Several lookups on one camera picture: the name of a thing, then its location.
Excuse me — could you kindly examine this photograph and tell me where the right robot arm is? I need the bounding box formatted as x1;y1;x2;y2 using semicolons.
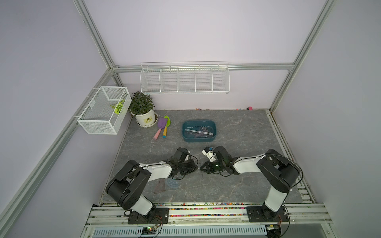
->
200;146;302;217

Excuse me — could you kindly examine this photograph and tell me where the white plant pot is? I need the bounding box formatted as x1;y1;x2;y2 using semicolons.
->
135;109;156;127

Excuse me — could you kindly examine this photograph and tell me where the green shovel yellow handle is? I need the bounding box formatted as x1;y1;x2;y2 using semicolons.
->
162;116;171;138

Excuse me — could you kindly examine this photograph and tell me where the white wire wall shelf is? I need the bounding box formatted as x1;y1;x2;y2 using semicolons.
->
140;61;230;94

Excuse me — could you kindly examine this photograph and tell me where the white wire side basket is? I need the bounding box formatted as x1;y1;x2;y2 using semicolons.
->
77;86;132;135

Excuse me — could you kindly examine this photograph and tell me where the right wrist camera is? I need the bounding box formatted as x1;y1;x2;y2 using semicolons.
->
202;147;216;163

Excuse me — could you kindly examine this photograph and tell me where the white pot saucer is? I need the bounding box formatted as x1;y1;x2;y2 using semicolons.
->
131;110;158;128

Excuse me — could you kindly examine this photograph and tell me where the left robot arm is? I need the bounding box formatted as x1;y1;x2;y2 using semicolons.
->
106;147;198;216

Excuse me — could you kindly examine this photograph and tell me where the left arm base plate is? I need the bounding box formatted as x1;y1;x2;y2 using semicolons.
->
128;208;169;225

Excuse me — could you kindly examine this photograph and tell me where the green potted plant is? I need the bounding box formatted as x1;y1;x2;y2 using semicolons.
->
129;91;154;116

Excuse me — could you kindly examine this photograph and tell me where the clear straight ruler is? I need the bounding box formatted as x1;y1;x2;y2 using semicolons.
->
185;128;214;136

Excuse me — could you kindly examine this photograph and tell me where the teal plastic storage box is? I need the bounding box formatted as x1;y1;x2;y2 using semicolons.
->
182;120;217;143

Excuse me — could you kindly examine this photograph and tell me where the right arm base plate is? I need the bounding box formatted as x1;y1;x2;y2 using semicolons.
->
246;206;289;223

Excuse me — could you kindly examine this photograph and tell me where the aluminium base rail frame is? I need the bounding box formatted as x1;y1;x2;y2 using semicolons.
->
80;203;340;238

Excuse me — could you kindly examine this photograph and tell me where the green item in basket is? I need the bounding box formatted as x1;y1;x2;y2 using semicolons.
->
111;100;125;115

